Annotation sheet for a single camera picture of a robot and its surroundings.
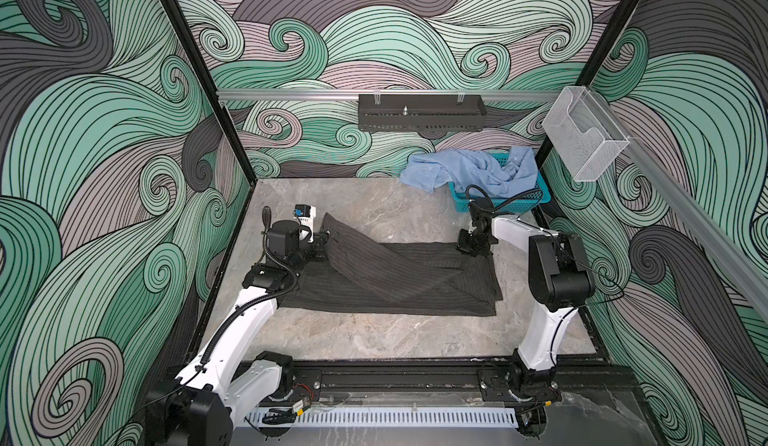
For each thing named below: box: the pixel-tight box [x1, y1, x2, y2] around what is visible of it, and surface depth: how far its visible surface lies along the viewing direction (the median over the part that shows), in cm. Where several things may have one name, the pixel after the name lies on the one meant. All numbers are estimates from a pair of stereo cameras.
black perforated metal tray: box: [358, 94, 487, 132], surface depth 97 cm
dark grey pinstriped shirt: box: [278, 213, 503, 316], surface depth 89 cm
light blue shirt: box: [400, 147, 538, 196], surface depth 114 cm
